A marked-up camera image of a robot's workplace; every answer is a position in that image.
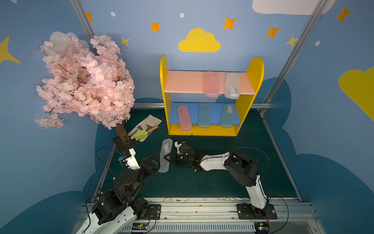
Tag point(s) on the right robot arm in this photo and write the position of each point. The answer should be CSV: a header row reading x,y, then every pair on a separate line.
x,y
242,168

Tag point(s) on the aluminium frame post left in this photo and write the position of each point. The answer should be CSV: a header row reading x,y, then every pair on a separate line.
x,y
83,19

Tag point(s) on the right controller board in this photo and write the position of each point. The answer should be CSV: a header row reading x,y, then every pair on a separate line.
x,y
261,228

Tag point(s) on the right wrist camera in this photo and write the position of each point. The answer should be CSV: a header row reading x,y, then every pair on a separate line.
x,y
181,147

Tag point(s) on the teal pencil case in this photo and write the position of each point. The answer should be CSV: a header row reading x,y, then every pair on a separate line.
x,y
204,116
227,116

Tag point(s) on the pink cherry blossom tree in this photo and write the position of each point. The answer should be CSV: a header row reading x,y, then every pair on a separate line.
x,y
95,84

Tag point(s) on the controller board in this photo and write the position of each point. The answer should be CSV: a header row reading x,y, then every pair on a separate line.
x,y
261,228
139,227

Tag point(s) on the pink pencil case bottom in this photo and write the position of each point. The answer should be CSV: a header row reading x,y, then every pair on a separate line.
x,y
184,118

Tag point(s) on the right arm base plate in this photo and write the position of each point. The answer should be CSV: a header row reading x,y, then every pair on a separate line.
x,y
247,211

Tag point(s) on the clear pencil case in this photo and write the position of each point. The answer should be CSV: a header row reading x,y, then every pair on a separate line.
x,y
232,86
165,152

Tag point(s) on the teal pencil case middle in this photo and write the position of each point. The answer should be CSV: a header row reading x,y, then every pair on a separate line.
x,y
204,116

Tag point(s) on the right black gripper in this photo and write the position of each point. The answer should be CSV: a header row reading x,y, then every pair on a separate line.
x,y
176,156

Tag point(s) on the pink pencil case top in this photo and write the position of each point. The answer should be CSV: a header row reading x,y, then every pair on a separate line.
x,y
211,84

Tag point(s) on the left controller board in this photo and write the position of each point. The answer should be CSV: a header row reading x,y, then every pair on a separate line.
x,y
139,227

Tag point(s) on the aluminium frame post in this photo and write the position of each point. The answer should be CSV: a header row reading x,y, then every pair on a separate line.
x,y
303,37
83,19

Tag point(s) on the aluminium frame post right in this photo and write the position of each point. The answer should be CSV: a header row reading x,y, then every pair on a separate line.
x,y
303,37

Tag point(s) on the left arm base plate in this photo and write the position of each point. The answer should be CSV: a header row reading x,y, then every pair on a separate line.
x,y
150,211

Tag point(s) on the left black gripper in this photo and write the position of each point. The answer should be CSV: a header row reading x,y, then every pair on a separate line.
x,y
152,164

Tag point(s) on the beige cloth tool pouch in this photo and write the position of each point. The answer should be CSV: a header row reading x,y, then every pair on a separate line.
x,y
145,124

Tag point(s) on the yellow toy shelf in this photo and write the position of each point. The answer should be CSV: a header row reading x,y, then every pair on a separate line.
x,y
187,88

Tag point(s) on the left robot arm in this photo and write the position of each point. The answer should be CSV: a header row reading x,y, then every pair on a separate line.
x,y
121,205

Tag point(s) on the pink pencil case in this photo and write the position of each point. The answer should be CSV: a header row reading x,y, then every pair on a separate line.
x,y
184,118
211,84

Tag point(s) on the teal pencil case right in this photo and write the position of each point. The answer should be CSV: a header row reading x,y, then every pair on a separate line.
x,y
227,116

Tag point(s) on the green garden trowel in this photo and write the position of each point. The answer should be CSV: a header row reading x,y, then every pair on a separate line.
x,y
144,133

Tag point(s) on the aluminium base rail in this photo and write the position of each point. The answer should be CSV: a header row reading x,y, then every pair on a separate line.
x,y
219,216

